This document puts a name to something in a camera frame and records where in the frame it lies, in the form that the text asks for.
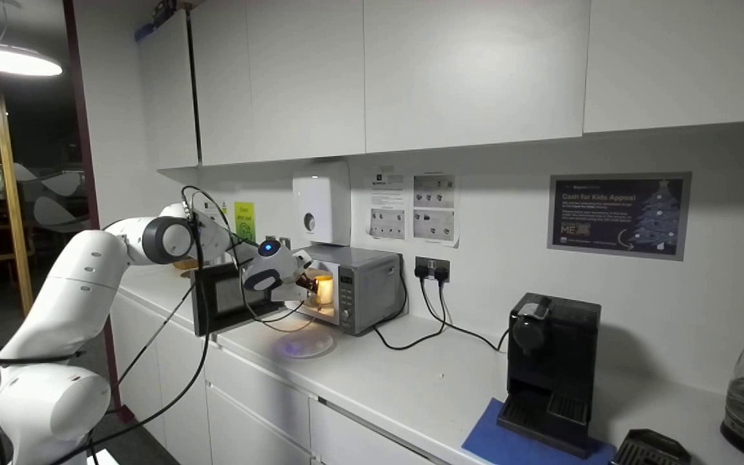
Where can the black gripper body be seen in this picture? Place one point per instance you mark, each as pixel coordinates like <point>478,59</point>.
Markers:
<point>294,275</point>

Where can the white mug with yellow print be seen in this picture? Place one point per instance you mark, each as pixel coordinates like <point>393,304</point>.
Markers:
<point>323,292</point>

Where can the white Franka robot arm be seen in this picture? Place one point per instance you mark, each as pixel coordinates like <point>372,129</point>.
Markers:
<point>70,292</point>

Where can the silver microwave body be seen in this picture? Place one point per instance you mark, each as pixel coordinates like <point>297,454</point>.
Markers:
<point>372,288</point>

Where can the white paper towel dispenser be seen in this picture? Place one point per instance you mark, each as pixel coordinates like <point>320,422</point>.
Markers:
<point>320,210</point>

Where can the white round plate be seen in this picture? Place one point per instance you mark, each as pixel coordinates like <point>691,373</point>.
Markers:
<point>302,346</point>

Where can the green clean after use poster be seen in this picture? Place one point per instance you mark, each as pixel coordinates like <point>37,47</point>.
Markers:
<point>244,214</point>

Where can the white notice sheet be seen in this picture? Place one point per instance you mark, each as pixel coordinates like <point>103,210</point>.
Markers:
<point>435,192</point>
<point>387,223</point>
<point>435,224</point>

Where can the small white label notice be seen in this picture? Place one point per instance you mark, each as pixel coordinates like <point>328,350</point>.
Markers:
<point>387,182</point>

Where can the white upper cabinet door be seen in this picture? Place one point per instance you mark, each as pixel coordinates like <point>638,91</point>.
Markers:
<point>686,59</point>
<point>165,93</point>
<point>475,73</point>
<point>276,78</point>

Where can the blue mat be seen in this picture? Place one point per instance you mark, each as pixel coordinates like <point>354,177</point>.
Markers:
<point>489,443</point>

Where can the black coffee machine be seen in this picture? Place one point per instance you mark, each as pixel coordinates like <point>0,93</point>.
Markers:
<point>553,363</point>

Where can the dark framed poster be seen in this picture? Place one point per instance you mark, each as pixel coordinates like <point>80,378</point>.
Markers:
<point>619,218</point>

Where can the round ceiling lamp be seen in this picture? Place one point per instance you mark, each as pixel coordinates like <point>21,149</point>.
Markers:
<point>8,59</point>

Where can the black grille tray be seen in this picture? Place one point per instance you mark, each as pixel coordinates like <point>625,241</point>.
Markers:
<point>652,450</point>

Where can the black double wall socket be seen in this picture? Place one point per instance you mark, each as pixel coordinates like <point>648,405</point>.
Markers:
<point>431,268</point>

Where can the yellow wooden post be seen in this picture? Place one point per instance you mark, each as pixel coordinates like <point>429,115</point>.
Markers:
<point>13,214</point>

